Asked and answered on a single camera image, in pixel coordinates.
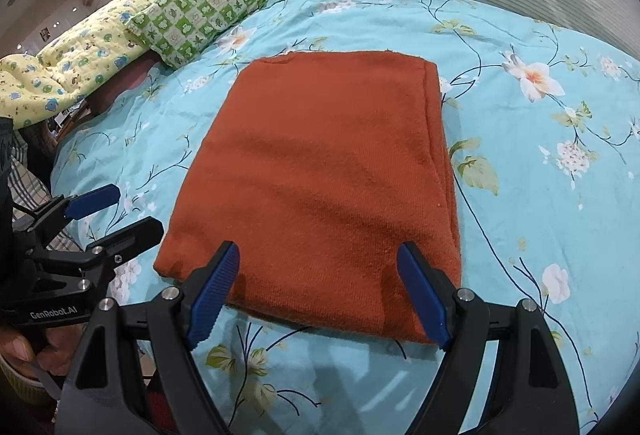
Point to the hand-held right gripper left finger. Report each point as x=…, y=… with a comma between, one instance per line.
x=212, y=300

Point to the blue floral blanket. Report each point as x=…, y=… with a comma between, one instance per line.
x=525, y=240

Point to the green patterned pillow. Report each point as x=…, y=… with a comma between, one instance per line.
x=200, y=5

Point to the plaid cloth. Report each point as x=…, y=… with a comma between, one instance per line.
x=25, y=180

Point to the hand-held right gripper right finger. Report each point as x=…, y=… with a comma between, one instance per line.
x=422, y=300

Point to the yellow printed quilt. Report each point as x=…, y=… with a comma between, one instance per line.
x=90, y=45

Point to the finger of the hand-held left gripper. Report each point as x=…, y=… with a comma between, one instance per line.
x=135, y=235
x=92, y=203

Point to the maroon cushion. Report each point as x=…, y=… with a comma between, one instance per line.
x=120, y=85

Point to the orange knit sweater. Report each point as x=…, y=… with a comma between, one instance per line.
x=310, y=190

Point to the person's left hand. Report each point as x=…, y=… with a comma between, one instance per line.
x=15, y=345

